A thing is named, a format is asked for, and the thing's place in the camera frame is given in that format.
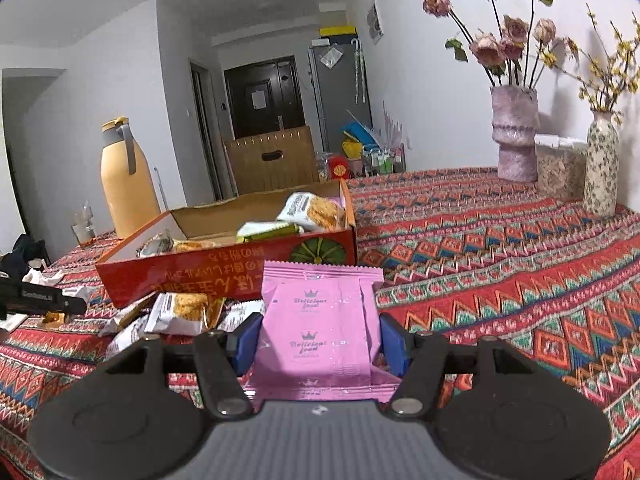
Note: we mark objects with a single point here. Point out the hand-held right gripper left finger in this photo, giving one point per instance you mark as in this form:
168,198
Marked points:
247,342

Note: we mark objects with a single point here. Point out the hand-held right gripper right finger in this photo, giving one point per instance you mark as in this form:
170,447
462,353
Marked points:
392,347

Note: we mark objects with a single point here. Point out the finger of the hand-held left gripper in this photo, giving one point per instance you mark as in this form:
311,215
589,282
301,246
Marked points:
74,304

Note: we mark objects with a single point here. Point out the pink snack packet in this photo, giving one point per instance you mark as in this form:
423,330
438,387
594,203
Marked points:
315,330

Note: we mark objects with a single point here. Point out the orange cardboard box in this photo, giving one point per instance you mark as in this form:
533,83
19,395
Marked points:
200,270

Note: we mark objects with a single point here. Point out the green snack bar packet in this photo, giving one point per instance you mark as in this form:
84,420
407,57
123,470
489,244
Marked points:
270,232

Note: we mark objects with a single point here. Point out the white cloth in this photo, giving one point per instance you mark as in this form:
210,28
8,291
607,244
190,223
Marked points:
45,276

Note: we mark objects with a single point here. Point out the white cracker packet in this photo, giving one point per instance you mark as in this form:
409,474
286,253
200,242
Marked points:
155,245
125,337
240,315
310,210
195,246
177,312

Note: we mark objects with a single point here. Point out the black bag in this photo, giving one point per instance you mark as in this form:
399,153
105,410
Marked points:
25,255

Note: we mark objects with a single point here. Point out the clear drinking glass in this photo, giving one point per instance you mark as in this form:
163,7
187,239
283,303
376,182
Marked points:
85,230

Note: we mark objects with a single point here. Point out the patterned red tablecloth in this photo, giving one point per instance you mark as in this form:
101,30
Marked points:
500,285

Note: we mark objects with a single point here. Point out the yellow thermos jug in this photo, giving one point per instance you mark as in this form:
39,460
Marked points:
127,185

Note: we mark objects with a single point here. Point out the red gift box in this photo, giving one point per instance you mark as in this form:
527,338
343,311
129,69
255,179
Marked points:
340,167

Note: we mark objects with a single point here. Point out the yellow bag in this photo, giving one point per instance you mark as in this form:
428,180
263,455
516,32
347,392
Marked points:
351,147

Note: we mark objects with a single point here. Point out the blue plastic dustpan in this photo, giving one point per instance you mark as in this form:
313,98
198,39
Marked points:
357,130

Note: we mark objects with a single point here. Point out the clear food container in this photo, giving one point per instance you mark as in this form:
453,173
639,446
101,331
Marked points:
557,170

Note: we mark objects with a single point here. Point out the dark entrance door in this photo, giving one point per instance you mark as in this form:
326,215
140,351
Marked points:
260,95

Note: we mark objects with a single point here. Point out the pink ceramic vase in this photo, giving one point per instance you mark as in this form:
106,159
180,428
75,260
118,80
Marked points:
515,130

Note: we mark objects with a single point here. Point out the grey refrigerator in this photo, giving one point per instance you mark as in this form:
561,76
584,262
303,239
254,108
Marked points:
337,90

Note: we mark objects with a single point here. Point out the folded white umbrella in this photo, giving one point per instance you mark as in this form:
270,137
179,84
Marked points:
357,70

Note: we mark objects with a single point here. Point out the floral print vase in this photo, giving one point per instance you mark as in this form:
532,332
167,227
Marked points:
602,160

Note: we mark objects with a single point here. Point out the clear plastic bag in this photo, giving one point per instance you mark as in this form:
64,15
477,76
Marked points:
331,55

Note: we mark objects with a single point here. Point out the yellow and black box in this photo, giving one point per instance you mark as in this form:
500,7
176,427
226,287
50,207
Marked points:
337,30

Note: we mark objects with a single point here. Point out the dried pink roses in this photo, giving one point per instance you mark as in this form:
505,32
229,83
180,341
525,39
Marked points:
500,40

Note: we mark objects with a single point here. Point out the yellow flower branches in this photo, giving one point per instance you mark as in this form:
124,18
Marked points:
607,70

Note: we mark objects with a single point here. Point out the white wall panel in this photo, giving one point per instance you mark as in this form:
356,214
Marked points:
375,22

